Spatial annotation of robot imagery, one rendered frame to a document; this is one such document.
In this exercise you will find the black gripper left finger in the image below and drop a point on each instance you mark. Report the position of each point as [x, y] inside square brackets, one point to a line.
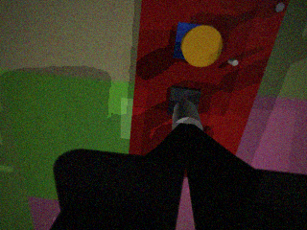
[151, 182]

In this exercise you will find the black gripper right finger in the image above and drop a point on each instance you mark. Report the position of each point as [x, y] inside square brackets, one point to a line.
[229, 194]

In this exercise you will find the red circuit board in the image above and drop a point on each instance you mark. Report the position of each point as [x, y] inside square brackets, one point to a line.
[200, 62]

